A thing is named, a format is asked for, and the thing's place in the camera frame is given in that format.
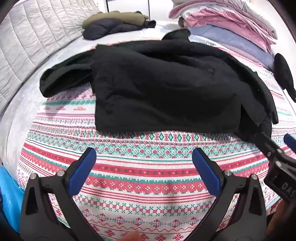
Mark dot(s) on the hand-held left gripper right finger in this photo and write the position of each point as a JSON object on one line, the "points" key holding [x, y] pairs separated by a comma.
{"points": [[205, 169]]}

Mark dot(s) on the grey folded duvet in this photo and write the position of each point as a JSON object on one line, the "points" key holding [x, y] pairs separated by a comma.
{"points": [[249, 11]]}

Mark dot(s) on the small black cloth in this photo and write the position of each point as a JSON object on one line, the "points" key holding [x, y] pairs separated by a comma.
{"points": [[149, 24]]}

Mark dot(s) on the blue plastic object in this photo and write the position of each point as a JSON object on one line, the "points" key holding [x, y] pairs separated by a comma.
{"points": [[10, 194]]}

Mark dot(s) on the person's left hand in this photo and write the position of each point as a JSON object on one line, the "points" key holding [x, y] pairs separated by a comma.
{"points": [[130, 236]]}

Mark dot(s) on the black knit hat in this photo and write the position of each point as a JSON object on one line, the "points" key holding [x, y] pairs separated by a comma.
{"points": [[284, 74]]}

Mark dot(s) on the patterned red green blanket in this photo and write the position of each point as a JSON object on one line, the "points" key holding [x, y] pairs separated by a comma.
{"points": [[138, 176]]}

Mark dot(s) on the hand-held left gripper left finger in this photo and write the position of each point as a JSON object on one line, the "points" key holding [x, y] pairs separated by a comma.
{"points": [[83, 169]]}

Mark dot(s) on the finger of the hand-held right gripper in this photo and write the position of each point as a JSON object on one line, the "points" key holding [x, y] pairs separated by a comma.
{"points": [[291, 141], [269, 148]]}

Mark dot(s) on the grey quilted headboard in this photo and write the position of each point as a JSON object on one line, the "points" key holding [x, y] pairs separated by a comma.
{"points": [[30, 34]]}

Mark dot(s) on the white wardrobe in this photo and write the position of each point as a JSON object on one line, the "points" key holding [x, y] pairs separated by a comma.
{"points": [[138, 8]]}

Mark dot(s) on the lilac folded sheet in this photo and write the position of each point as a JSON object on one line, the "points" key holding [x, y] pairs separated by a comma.
{"points": [[208, 42]]}

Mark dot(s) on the blue pillow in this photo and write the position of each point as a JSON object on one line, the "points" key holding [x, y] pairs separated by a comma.
{"points": [[242, 44]]}

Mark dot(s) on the dark grey cloth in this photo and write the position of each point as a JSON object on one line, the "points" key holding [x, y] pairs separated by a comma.
{"points": [[181, 22]]}

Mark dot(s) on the black padded jacket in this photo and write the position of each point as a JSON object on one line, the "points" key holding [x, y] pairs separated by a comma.
{"points": [[161, 92]]}

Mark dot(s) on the navy puffer jacket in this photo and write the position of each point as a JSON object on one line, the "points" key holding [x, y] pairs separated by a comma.
{"points": [[104, 29]]}

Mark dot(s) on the olive green jacket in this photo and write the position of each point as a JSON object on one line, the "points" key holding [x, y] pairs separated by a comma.
{"points": [[115, 18]]}

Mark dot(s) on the stack of folded quilts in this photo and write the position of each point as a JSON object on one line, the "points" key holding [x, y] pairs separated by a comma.
{"points": [[219, 20]]}

